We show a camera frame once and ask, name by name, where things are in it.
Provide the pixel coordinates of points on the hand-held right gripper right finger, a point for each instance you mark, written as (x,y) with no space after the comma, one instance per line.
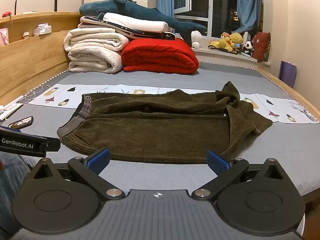
(217,162)

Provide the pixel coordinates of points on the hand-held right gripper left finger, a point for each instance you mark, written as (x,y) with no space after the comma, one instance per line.
(99,160)

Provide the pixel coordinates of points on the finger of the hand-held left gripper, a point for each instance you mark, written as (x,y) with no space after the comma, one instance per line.
(53,144)

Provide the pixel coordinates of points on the dark patterned case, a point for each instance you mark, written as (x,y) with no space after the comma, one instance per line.
(21,122)

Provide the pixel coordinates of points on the white power strip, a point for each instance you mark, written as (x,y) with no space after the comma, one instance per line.
(7,110)

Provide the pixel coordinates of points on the person's blue jeans leg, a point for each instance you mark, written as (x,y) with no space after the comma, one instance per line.
(11,180)

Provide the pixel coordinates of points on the grey bed mattress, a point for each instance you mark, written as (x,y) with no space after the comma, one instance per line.
(150,180)

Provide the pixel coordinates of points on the white printed sheet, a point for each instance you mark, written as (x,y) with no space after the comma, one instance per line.
(280,110)

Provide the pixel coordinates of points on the white folded quilt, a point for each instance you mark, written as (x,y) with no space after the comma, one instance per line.
(95,48)

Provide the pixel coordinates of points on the pink card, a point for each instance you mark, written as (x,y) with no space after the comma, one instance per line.
(3,37)

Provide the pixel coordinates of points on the small mushroom figurine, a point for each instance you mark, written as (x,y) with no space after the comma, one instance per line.
(26,34)

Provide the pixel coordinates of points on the purple rolled mat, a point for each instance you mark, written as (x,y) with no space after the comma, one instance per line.
(287,74)

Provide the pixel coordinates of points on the tissue pack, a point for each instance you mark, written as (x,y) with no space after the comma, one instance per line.
(42,29)

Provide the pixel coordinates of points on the panda plush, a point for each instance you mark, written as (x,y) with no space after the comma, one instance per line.
(248,47)

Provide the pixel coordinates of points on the orange bear plush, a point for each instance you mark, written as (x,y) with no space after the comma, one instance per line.
(225,41)

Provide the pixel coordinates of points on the red folded blanket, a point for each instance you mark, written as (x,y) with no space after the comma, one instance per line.
(160,55)

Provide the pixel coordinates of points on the red cushion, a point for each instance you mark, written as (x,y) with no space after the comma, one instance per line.
(262,46)

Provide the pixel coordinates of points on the white plush toy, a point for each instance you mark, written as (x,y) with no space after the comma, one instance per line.
(196,38)

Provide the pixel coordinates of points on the red mushroom toy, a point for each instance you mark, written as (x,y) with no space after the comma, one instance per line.
(7,14)

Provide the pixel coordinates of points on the white navy folded blanket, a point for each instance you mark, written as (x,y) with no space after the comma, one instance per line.
(135,24)

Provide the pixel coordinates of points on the blue shark plush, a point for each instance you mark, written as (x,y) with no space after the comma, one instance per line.
(140,11)

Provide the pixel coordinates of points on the window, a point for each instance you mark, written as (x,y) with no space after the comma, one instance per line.
(215,2)

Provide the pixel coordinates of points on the wooden bed frame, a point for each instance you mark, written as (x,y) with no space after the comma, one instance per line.
(32,55)

